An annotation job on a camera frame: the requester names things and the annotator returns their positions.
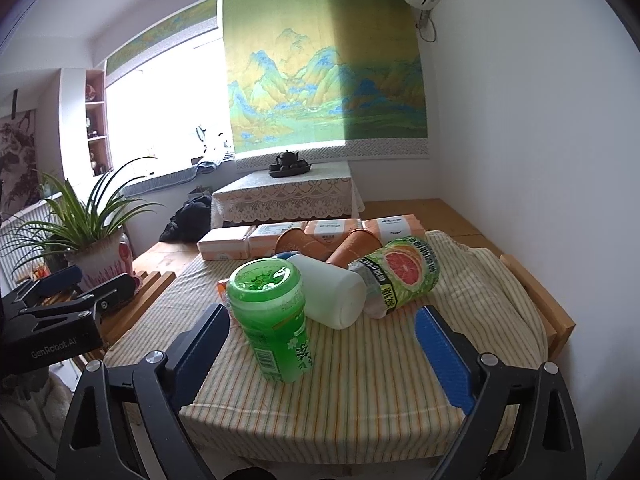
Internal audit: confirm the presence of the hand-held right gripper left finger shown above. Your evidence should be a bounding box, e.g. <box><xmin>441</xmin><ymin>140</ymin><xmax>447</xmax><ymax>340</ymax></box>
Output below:
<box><xmin>55</xmin><ymin>302</ymin><xmax>231</xmax><ymax>480</ymax></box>

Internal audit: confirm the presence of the blue grey towel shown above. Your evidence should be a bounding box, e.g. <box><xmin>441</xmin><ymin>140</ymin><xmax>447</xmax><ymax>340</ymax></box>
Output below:
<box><xmin>192</xmin><ymin>152</ymin><xmax>236</xmax><ymax>176</ymax></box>

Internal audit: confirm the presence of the landscape print roller blind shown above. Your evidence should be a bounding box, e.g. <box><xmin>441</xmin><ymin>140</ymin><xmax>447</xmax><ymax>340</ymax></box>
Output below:
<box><xmin>220</xmin><ymin>0</ymin><xmax>431</xmax><ymax>171</ymax></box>

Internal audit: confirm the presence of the potted green plant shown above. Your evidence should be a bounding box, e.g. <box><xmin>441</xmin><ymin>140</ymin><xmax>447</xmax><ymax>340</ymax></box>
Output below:
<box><xmin>0</xmin><ymin>156</ymin><xmax>166</xmax><ymax>292</ymax></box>

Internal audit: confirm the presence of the orange paper cup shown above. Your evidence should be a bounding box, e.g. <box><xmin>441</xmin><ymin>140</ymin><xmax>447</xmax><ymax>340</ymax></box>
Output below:
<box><xmin>275</xmin><ymin>230</ymin><xmax>334</xmax><ymax>262</ymax></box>
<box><xmin>325</xmin><ymin>228</ymin><xmax>384</xmax><ymax>272</ymax></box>

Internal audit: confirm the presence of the green plastic container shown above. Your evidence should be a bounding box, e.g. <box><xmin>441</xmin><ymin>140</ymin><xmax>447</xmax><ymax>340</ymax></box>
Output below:
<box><xmin>226</xmin><ymin>258</ymin><xmax>316</xmax><ymax>385</ymax></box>

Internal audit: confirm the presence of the black bag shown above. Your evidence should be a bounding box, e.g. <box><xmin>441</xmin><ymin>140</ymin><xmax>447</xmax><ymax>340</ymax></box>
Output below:
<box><xmin>159</xmin><ymin>195</ymin><xmax>214</xmax><ymax>244</ymax></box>

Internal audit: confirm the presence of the white radiator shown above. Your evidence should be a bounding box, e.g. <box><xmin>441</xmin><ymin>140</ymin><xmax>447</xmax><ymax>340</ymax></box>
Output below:
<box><xmin>0</xmin><ymin>199</ymin><xmax>67</xmax><ymax>282</ymax></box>

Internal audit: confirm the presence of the air conditioner cable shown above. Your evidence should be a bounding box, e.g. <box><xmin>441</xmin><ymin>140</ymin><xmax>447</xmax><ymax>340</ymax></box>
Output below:
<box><xmin>414</xmin><ymin>7</ymin><xmax>439</xmax><ymax>44</ymax></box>

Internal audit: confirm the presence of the grapefruit label plastic bottle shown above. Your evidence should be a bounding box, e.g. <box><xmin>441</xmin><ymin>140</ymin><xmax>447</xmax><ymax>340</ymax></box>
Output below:
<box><xmin>348</xmin><ymin>236</ymin><xmax>442</xmax><ymax>319</ymax></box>

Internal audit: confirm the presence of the pink wall shelf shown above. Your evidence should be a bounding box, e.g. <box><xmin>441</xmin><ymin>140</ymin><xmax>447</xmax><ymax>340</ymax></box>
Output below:
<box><xmin>59</xmin><ymin>67</ymin><xmax>111</xmax><ymax>179</ymax></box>

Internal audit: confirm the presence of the black tea set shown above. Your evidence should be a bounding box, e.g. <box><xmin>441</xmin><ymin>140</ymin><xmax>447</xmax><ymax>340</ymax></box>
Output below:
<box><xmin>268</xmin><ymin>150</ymin><xmax>314</xmax><ymax>179</ymax></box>

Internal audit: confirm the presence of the low table with lace cloth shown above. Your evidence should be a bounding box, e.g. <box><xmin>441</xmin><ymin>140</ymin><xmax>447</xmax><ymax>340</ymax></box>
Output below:
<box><xmin>210</xmin><ymin>161</ymin><xmax>366</xmax><ymax>226</ymax></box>

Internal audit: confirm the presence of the white plastic bottle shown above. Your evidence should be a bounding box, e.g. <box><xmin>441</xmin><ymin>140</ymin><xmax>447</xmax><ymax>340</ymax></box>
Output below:
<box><xmin>287</xmin><ymin>254</ymin><xmax>369</xmax><ymax>330</ymax></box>

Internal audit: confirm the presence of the wooden slatted rack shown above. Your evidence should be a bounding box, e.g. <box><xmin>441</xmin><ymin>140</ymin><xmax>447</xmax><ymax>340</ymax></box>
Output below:
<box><xmin>65</xmin><ymin>269</ymin><xmax>177</xmax><ymax>352</ymax></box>

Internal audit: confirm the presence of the blue grey windowsill mat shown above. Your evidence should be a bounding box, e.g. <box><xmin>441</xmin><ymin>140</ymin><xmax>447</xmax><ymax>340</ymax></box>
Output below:
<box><xmin>122</xmin><ymin>164</ymin><xmax>199</xmax><ymax>199</ymax></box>

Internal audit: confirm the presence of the narrow landscape print blind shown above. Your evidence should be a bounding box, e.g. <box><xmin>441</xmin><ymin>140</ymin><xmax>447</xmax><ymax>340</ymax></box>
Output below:
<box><xmin>104</xmin><ymin>0</ymin><xmax>221</xmax><ymax>81</ymax></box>

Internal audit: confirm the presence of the ink painting wall poster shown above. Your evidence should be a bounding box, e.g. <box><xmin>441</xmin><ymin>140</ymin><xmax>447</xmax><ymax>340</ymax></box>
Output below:
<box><xmin>0</xmin><ymin>108</ymin><xmax>39</xmax><ymax>216</ymax></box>

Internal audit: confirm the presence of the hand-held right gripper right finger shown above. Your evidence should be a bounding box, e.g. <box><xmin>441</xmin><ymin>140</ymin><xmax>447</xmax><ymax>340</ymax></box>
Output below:
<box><xmin>413</xmin><ymin>304</ymin><xmax>589</xmax><ymax>480</ymax></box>

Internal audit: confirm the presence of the striped cloth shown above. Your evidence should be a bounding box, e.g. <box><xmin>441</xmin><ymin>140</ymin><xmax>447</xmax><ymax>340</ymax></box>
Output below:
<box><xmin>102</xmin><ymin>230</ymin><xmax>549</xmax><ymax>454</ymax></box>

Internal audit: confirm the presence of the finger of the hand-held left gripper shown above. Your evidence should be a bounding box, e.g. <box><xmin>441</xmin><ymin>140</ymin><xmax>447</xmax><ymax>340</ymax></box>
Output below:
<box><xmin>0</xmin><ymin>265</ymin><xmax>84</xmax><ymax>312</ymax></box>
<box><xmin>19</xmin><ymin>272</ymin><xmax>142</xmax><ymax>332</ymax></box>

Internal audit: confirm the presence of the white fluffy cloth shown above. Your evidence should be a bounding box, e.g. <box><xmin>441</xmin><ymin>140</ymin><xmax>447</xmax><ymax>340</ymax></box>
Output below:
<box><xmin>0</xmin><ymin>369</ymin><xmax>72</xmax><ymax>442</ymax></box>

